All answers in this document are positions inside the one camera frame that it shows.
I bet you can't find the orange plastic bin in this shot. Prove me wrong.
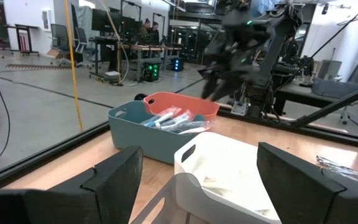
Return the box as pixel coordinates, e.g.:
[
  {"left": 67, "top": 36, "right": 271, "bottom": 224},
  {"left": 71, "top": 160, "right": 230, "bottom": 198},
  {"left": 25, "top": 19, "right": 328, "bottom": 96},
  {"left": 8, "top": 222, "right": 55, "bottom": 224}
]
[{"left": 143, "top": 91, "right": 221, "bottom": 123}]

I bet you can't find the white plastic bin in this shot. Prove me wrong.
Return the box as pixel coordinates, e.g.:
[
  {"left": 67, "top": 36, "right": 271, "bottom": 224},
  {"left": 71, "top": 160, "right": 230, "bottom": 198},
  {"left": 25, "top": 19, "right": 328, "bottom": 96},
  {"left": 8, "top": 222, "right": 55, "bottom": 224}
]
[{"left": 173, "top": 131, "right": 283, "bottom": 224}]

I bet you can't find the silver nail clipper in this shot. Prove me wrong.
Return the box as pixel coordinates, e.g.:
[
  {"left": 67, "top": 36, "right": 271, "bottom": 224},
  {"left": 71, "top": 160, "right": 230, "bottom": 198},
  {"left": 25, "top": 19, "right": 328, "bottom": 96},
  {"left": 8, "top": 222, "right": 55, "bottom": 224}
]
[{"left": 315, "top": 154, "right": 358, "bottom": 188}]

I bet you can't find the black computer monitor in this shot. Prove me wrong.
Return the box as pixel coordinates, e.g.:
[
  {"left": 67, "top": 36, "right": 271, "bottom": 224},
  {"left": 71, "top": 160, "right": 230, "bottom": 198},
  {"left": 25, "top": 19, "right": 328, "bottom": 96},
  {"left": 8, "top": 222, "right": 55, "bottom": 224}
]
[{"left": 91, "top": 8, "right": 113, "bottom": 34}]

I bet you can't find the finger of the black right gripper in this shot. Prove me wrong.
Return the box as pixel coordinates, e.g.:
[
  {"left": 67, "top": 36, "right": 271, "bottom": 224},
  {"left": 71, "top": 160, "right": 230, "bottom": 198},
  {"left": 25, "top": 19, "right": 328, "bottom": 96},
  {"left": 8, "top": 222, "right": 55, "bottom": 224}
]
[
  {"left": 199, "top": 73, "right": 219, "bottom": 100},
  {"left": 211, "top": 79, "right": 239, "bottom": 103}
]

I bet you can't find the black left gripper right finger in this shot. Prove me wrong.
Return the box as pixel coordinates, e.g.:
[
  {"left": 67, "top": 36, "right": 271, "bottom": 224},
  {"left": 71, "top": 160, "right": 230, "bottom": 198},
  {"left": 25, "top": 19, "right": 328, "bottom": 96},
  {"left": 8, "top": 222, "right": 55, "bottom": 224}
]
[{"left": 257, "top": 141, "right": 358, "bottom": 224}]

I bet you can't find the grey office chair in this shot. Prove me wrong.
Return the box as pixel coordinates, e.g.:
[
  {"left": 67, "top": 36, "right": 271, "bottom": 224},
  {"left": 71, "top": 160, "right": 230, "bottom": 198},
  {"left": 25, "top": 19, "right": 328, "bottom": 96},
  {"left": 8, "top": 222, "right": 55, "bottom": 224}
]
[
  {"left": 74, "top": 27, "right": 98, "bottom": 68},
  {"left": 50, "top": 23, "right": 75, "bottom": 67}
]

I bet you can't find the grey tub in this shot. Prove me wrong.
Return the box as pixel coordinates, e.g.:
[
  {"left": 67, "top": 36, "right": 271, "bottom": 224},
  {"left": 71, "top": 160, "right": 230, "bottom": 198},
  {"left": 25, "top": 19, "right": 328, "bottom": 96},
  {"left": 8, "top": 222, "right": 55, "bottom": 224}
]
[{"left": 310, "top": 75, "right": 358, "bottom": 100}]

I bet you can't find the cotton balls clear bag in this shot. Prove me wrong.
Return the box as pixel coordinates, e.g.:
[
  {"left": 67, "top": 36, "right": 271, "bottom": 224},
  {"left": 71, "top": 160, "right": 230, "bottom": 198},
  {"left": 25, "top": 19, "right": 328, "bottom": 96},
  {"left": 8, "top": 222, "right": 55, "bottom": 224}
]
[{"left": 197, "top": 172, "right": 239, "bottom": 200}]

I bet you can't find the teal plastic bin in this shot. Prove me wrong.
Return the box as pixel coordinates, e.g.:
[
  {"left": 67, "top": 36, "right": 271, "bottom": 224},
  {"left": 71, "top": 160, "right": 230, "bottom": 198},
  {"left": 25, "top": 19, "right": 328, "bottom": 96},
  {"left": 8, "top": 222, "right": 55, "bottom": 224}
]
[{"left": 107, "top": 100, "right": 205, "bottom": 166}]

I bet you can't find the person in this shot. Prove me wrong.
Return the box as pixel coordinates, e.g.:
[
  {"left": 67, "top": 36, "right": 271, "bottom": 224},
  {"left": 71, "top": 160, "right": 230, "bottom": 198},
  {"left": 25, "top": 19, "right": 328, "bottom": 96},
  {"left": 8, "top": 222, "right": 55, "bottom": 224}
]
[
  {"left": 149, "top": 21, "right": 162, "bottom": 45},
  {"left": 139, "top": 17, "right": 152, "bottom": 45}
]

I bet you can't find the blue toothbrush clear pack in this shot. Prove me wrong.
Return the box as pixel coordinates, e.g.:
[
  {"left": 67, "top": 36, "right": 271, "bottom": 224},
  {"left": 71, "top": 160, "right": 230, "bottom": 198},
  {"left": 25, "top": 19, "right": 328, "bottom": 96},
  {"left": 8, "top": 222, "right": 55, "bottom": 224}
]
[
  {"left": 170, "top": 120, "right": 215, "bottom": 136},
  {"left": 156, "top": 110, "right": 197, "bottom": 130}
]

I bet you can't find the green lit computer tower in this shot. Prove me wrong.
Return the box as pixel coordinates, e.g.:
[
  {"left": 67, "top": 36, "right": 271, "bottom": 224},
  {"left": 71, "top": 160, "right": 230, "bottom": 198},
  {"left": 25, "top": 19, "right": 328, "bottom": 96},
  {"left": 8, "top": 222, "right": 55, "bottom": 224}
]
[{"left": 142, "top": 61, "right": 161, "bottom": 83}]

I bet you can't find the black small table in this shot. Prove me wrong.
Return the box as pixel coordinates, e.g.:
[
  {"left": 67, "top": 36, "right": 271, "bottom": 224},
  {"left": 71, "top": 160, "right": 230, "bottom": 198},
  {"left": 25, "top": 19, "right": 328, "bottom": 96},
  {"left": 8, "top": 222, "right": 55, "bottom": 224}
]
[{"left": 4, "top": 24, "right": 40, "bottom": 57}]

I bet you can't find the grey translucent plastic bin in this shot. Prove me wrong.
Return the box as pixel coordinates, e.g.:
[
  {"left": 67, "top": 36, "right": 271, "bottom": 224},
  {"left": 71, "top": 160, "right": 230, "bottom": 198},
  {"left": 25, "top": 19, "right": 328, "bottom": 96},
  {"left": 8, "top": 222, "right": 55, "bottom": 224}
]
[{"left": 130, "top": 172, "right": 218, "bottom": 224}]

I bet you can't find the wooden workbench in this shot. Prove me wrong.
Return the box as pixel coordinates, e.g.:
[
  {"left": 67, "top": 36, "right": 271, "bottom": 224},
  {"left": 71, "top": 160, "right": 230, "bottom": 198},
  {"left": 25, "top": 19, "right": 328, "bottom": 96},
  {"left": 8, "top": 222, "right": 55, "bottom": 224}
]
[{"left": 119, "top": 43, "right": 183, "bottom": 82}]

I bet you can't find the yellow hanging cord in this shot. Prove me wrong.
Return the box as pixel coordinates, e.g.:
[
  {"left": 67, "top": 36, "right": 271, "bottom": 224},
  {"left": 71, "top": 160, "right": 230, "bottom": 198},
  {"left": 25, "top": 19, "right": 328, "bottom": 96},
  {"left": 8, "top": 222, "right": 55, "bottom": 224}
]
[{"left": 63, "top": 0, "right": 84, "bottom": 131}]

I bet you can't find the blue lit computer tower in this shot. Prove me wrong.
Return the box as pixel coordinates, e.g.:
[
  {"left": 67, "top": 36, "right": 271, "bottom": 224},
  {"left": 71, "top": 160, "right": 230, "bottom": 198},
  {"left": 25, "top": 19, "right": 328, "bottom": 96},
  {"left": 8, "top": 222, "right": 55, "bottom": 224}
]
[{"left": 172, "top": 57, "right": 185, "bottom": 72}]

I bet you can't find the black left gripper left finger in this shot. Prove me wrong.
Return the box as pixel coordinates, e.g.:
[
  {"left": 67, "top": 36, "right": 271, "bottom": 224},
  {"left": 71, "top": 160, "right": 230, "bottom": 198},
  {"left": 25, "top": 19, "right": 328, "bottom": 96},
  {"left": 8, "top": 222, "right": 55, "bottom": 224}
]
[{"left": 0, "top": 145, "right": 145, "bottom": 224}]

